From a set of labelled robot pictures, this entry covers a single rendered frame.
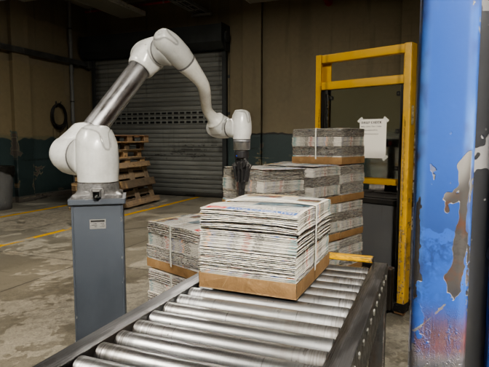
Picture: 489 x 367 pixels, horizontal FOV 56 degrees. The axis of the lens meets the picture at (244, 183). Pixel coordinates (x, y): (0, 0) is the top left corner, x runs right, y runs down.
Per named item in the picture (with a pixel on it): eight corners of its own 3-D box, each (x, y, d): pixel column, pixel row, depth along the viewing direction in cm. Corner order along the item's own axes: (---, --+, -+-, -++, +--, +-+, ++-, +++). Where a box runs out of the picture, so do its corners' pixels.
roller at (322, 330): (168, 316, 123) (167, 298, 123) (346, 346, 106) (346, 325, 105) (158, 323, 119) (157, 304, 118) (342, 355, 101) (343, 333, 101)
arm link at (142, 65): (57, 159, 178) (33, 157, 193) (87, 183, 188) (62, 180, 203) (160, 25, 209) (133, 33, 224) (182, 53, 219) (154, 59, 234)
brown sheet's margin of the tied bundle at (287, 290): (223, 271, 145) (223, 258, 145) (313, 282, 134) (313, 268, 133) (198, 286, 130) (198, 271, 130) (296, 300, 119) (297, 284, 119)
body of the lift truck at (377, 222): (324, 290, 377) (326, 192, 369) (358, 275, 417) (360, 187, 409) (407, 311, 330) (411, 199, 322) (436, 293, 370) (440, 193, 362)
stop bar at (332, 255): (257, 250, 176) (257, 245, 176) (374, 261, 160) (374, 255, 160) (253, 252, 173) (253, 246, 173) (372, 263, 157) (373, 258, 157)
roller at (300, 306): (191, 301, 135) (191, 284, 135) (354, 325, 118) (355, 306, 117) (183, 306, 131) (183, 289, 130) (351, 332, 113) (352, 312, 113)
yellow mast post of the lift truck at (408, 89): (391, 301, 323) (399, 43, 306) (396, 298, 329) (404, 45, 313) (403, 304, 317) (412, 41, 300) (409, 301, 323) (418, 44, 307)
